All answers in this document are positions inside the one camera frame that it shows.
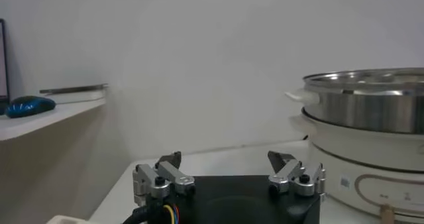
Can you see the white electric cooker pot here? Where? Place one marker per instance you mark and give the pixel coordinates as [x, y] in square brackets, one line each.
[364, 159]

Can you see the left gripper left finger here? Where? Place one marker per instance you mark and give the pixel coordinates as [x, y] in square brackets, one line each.
[165, 174]

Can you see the flat white box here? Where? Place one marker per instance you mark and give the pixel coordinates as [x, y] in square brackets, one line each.
[79, 96]

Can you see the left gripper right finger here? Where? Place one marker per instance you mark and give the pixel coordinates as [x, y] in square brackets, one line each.
[288, 172]

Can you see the white side desk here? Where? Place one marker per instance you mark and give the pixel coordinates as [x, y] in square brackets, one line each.
[39, 119]

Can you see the flat black box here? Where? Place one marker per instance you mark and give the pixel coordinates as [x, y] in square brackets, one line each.
[74, 88]

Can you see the open black laptop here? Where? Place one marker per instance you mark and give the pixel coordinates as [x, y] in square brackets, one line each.
[2, 63]

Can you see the perforated steel steamer basket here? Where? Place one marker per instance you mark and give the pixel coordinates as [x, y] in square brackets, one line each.
[364, 109]

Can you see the blue computer mouse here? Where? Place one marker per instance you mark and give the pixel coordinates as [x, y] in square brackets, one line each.
[30, 106]

